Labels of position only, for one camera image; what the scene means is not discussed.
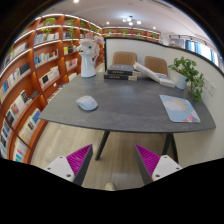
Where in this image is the pink white flower bouquet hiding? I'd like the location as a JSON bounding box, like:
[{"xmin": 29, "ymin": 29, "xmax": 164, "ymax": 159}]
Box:
[{"xmin": 75, "ymin": 32, "xmax": 105, "ymax": 59}]

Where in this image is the orange wooden bookshelf unit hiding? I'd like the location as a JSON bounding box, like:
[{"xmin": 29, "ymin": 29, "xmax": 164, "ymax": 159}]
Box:
[{"xmin": 0, "ymin": 13, "xmax": 162, "ymax": 164}]

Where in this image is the large window with curtains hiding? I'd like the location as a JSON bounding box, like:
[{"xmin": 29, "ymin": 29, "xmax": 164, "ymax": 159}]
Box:
[{"xmin": 169, "ymin": 34, "xmax": 224, "ymax": 72}]

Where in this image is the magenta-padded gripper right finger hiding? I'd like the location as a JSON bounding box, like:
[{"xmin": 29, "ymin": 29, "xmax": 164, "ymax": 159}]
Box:
[{"xmin": 134, "ymin": 144, "xmax": 183, "ymax": 186}]

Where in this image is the black table leg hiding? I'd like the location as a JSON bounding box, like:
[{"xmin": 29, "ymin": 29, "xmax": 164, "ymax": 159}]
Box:
[
  {"xmin": 94, "ymin": 130, "xmax": 111, "ymax": 161},
  {"xmin": 161, "ymin": 133, "xmax": 180, "ymax": 164}
]

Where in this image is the white wall socket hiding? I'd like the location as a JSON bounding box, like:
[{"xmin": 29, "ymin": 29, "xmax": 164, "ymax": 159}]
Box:
[
  {"xmin": 202, "ymin": 77, "xmax": 210, "ymax": 90},
  {"xmin": 207, "ymin": 81, "xmax": 217, "ymax": 98}
]

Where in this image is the map print mouse pad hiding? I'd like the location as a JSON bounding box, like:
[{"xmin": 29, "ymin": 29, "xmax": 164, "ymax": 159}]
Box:
[{"xmin": 158, "ymin": 94, "xmax": 202, "ymax": 124}]

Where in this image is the blue cover white book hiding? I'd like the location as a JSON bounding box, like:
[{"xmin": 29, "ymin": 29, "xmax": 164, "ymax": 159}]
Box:
[{"xmin": 156, "ymin": 73, "xmax": 177, "ymax": 88}]

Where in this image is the white leaning book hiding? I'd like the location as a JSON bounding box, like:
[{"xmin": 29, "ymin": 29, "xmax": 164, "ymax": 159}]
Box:
[{"xmin": 133, "ymin": 61, "xmax": 161, "ymax": 83}]

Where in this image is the ceiling light cluster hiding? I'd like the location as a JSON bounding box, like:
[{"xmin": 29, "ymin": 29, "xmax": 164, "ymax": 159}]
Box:
[{"xmin": 121, "ymin": 15, "xmax": 143, "ymax": 27}]

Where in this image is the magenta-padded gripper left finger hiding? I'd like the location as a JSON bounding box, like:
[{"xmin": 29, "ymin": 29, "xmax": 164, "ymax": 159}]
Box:
[{"xmin": 44, "ymin": 143, "xmax": 94, "ymax": 187}]

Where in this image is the green plant in white pot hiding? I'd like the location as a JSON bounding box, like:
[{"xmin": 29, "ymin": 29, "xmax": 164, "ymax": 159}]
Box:
[{"xmin": 167, "ymin": 56, "xmax": 205, "ymax": 103}]

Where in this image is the white computer mouse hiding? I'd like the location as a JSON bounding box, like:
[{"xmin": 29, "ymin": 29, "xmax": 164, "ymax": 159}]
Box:
[{"xmin": 75, "ymin": 95, "xmax": 99, "ymax": 112}]

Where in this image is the tan upholstered chair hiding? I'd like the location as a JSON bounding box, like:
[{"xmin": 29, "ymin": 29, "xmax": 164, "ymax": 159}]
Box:
[
  {"xmin": 144, "ymin": 55, "xmax": 169, "ymax": 76},
  {"xmin": 112, "ymin": 51, "xmax": 138, "ymax": 67}
]

